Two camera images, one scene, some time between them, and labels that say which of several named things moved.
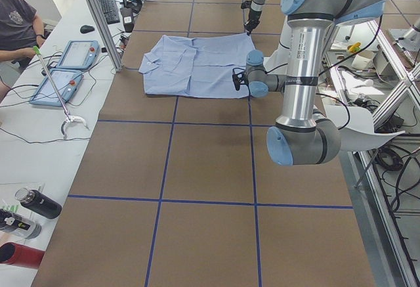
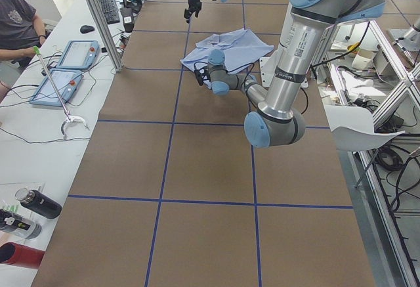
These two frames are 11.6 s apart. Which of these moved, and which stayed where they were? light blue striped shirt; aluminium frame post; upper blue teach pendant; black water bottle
Moved: light blue striped shirt
Stayed: aluminium frame post; black water bottle; upper blue teach pendant
